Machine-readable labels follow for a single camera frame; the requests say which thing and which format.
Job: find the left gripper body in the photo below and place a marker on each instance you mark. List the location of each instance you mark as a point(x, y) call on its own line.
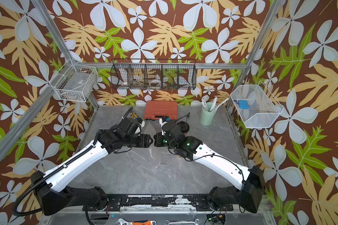
point(133, 141)

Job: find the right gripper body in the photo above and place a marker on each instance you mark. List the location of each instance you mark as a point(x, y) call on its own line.
point(167, 143)

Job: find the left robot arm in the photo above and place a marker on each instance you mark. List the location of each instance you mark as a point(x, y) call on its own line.
point(51, 188)

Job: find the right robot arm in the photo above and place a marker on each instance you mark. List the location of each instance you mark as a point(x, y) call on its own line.
point(247, 184)

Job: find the yellow black pliers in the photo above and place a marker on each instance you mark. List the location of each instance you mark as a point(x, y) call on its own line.
point(134, 116)

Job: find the red plastic tool case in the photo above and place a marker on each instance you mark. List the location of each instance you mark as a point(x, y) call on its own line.
point(157, 109)

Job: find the mint green cup holder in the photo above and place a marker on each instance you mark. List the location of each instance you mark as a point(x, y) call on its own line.
point(206, 117)

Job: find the blue object in basket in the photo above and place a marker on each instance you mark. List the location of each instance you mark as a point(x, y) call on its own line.
point(242, 104)

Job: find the silver combination wrench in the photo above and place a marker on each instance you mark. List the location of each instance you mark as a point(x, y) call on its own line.
point(182, 222)

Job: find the white mesh basket right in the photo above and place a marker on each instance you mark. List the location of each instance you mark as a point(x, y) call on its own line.
point(264, 107)

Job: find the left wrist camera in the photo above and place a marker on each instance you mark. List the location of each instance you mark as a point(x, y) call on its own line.
point(141, 122)

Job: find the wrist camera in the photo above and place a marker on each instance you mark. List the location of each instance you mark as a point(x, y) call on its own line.
point(163, 120)
point(141, 122)

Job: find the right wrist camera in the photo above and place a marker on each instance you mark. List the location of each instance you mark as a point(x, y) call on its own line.
point(163, 120)

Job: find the black wire basket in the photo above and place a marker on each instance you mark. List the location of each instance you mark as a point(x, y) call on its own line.
point(155, 74)

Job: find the white wire basket left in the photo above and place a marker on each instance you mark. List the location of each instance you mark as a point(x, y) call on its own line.
point(74, 81)

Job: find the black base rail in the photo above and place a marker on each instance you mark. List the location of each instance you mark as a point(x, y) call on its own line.
point(192, 202)

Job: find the orange handled adjustable wrench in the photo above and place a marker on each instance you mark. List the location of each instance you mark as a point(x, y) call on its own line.
point(122, 221)

